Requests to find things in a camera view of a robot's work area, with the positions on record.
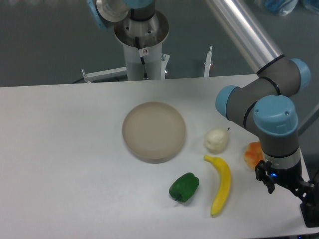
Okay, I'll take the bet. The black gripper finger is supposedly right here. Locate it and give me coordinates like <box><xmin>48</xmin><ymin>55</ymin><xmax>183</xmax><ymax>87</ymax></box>
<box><xmin>255</xmin><ymin>160</ymin><xmax>275</xmax><ymax>194</ymax></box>
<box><xmin>290</xmin><ymin>179</ymin><xmax>317</xmax><ymax>207</ymax></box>

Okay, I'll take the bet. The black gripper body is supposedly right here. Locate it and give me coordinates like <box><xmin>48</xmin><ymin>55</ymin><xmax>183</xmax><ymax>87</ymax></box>
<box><xmin>265</xmin><ymin>159</ymin><xmax>303</xmax><ymax>187</ymax></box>

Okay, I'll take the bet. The yellow banana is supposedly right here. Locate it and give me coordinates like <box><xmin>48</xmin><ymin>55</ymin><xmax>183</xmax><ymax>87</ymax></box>
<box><xmin>204</xmin><ymin>155</ymin><xmax>232</xmax><ymax>217</ymax></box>

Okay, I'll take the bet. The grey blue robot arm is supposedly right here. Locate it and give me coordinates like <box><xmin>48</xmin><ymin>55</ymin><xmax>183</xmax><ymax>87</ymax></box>
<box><xmin>87</xmin><ymin>0</ymin><xmax>319</xmax><ymax>209</ymax></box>

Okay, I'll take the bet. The black device at table edge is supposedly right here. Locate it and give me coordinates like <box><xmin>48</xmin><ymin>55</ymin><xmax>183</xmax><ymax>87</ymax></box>
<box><xmin>300</xmin><ymin>171</ymin><xmax>319</xmax><ymax>228</ymax></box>

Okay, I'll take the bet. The orange bell pepper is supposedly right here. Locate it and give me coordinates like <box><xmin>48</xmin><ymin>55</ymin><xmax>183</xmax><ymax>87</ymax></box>
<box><xmin>244</xmin><ymin>141</ymin><xmax>264</xmax><ymax>170</ymax></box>

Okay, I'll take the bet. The white pear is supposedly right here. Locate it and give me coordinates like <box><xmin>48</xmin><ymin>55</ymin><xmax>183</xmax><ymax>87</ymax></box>
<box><xmin>204</xmin><ymin>127</ymin><xmax>229</xmax><ymax>154</ymax></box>

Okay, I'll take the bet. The grey diagonal pole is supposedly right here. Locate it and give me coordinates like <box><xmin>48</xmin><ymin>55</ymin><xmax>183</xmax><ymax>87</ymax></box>
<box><xmin>298</xmin><ymin>103</ymin><xmax>319</xmax><ymax>136</ymax></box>

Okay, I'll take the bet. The green bell pepper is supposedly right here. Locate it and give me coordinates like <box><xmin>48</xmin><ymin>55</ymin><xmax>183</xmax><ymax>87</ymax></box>
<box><xmin>168</xmin><ymin>172</ymin><xmax>199</xmax><ymax>203</ymax></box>

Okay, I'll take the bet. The beige round plate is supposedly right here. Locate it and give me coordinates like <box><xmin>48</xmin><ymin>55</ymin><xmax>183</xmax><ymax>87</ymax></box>
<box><xmin>122</xmin><ymin>102</ymin><xmax>186</xmax><ymax>163</ymax></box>

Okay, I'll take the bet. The blue plastic bag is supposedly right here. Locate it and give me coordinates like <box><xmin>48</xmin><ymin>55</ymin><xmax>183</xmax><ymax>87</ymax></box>
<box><xmin>254</xmin><ymin>0</ymin><xmax>319</xmax><ymax>16</ymax></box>

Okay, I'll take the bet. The white metal bracket right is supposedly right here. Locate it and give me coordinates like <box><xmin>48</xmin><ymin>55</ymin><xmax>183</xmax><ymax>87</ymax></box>
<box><xmin>203</xmin><ymin>45</ymin><xmax>213</xmax><ymax>77</ymax></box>

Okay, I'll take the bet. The white metal bracket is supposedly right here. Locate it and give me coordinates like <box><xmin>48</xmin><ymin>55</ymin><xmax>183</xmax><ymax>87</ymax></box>
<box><xmin>203</xmin><ymin>45</ymin><xmax>213</xmax><ymax>77</ymax></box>
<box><xmin>81</xmin><ymin>67</ymin><xmax>127</xmax><ymax>82</ymax></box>

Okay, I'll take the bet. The black cable on pedestal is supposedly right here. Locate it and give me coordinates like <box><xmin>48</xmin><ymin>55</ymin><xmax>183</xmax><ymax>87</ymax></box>
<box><xmin>135</xmin><ymin>36</ymin><xmax>150</xmax><ymax>81</ymax></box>

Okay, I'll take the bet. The white metal bracket left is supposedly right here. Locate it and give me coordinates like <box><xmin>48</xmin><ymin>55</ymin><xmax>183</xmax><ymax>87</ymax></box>
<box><xmin>81</xmin><ymin>67</ymin><xmax>127</xmax><ymax>82</ymax></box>

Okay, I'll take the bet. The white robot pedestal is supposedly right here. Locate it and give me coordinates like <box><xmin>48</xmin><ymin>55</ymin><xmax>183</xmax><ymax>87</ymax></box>
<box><xmin>114</xmin><ymin>10</ymin><xmax>169</xmax><ymax>81</ymax></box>

